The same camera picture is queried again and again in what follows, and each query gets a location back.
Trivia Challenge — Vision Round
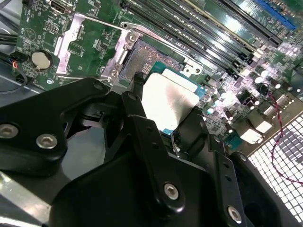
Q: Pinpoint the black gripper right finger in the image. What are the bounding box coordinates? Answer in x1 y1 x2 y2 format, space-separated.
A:
177 107 300 227

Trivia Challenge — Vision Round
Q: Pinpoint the silver topped CPU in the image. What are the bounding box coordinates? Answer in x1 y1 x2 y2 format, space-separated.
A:
141 61 206 137

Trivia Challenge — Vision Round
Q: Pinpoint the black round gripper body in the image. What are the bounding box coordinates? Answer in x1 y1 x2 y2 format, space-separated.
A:
47 150 228 227

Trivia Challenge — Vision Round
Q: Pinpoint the metal socket cover frame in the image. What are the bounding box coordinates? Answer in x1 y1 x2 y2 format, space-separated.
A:
53 12 134 82

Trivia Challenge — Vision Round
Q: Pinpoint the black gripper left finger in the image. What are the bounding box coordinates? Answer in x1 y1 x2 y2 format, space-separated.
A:
0 72 187 215

